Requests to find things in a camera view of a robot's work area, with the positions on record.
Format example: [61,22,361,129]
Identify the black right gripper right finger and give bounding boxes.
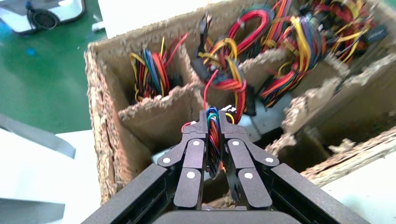
[218,110,280,210]

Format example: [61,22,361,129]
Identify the white grey robot torso shell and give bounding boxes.
[0,113,77,224]

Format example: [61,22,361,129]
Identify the grey power supply with wires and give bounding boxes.
[181,69,236,181]

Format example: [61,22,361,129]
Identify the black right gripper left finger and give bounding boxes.
[156,110,209,210]

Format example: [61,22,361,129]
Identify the multicolour wire bundle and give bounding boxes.
[259,15,329,108]
[269,0,310,41]

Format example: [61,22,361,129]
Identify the yellow blue wire bundle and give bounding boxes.
[129,32,189,104]

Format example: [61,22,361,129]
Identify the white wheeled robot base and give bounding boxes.
[0,0,85,35]

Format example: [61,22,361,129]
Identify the silver power supply red wires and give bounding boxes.
[190,14,296,144]

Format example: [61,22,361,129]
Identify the red blue wire bundle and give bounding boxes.
[227,7,276,55]

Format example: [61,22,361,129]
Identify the small white object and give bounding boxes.
[91,21,106,33]

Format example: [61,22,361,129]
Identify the worn brown cardboard box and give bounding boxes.
[84,0,396,206]

